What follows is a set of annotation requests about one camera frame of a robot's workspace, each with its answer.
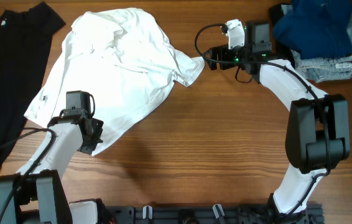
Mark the dark folded garment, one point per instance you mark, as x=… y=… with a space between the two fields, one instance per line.
x=276 y=15

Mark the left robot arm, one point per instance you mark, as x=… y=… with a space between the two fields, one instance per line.
x=34 y=194

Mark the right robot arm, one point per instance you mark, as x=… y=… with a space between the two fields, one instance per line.
x=318 y=134

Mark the blue folded shirt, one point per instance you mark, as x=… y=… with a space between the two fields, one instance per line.
x=317 y=28

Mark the folded light denim jeans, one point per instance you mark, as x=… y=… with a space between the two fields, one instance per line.
x=324 y=69

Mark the black garment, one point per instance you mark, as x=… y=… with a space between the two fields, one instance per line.
x=25 y=43

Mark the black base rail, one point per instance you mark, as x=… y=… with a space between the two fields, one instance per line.
x=242 y=214

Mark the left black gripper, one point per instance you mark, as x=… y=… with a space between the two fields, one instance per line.
x=87 y=147

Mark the white t-shirt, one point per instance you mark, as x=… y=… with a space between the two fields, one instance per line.
x=125 y=60

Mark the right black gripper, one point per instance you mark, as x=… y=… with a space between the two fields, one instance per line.
x=222 y=50

